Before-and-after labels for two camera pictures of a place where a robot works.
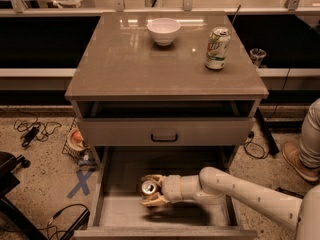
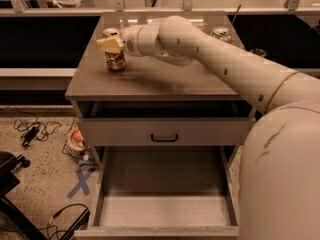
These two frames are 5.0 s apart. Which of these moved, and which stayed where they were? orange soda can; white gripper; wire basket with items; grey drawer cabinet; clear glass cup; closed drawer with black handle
Moved: white gripper; orange soda can
Stayed: wire basket with items; closed drawer with black handle; grey drawer cabinet; clear glass cup
